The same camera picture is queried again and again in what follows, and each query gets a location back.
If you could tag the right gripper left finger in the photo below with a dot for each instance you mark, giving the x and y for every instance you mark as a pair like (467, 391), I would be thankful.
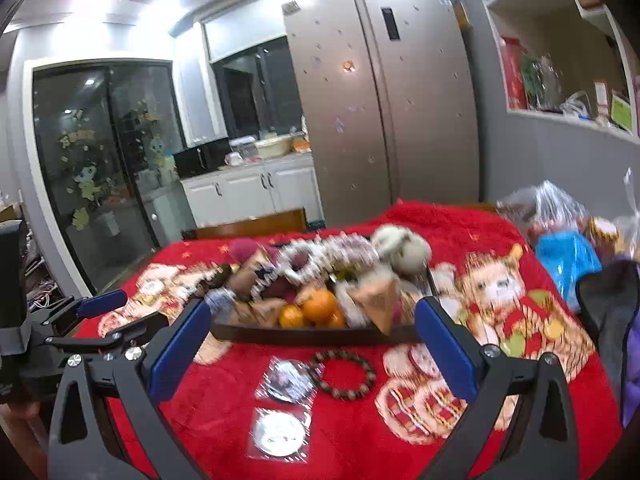
(141, 379)

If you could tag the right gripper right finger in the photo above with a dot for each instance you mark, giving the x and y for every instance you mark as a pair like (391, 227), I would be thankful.
(541, 440)

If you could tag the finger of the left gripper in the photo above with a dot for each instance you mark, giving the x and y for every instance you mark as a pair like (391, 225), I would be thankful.
(137, 333)
(69, 312)

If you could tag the bagged anime badge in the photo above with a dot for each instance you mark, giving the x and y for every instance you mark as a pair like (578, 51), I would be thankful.
(286, 381)

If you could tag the blue white knitted scrunchie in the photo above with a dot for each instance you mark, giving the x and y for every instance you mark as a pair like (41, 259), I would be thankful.
(220, 301)

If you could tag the lower orange mandarin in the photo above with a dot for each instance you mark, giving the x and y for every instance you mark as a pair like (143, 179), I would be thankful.
(292, 317)

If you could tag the orange mandarin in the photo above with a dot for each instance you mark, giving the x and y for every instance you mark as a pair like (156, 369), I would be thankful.
(292, 317)
(319, 306)

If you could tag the glass sliding door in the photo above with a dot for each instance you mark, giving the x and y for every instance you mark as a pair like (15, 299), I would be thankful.
(107, 136)

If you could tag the black rectangular tray box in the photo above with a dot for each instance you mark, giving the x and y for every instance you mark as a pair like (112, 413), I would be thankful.
(374, 307)

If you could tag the upper orange mandarin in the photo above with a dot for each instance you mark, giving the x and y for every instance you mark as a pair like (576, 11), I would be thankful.
(319, 306)

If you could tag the black microwave oven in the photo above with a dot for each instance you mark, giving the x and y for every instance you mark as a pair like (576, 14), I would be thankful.
(202, 159)

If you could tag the wooden chair back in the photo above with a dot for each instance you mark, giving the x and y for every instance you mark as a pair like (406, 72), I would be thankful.
(293, 220)

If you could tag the blue plastic bag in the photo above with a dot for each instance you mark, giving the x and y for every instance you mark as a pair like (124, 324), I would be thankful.
(567, 256)

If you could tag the red teddy bear blanket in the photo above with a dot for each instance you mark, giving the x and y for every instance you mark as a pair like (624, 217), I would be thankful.
(401, 423)

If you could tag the white kitchen cabinet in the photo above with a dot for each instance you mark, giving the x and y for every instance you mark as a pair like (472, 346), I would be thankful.
(255, 190)

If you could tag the pink cream knitted scrunchie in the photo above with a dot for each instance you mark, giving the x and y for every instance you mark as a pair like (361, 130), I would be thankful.
(350, 251)

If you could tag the cream plastic basin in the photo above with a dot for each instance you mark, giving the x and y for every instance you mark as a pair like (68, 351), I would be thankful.
(274, 147)

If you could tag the white plush bear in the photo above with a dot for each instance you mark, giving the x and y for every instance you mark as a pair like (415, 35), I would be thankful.
(406, 252)

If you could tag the clear plastic bag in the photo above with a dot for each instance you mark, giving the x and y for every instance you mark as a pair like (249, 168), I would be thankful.
(543, 209)

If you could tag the silver double door refrigerator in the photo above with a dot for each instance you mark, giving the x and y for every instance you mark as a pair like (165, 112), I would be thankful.
(387, 96)

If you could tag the white wall shelf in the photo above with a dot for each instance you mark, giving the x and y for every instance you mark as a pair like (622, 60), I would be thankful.
(567, 61)

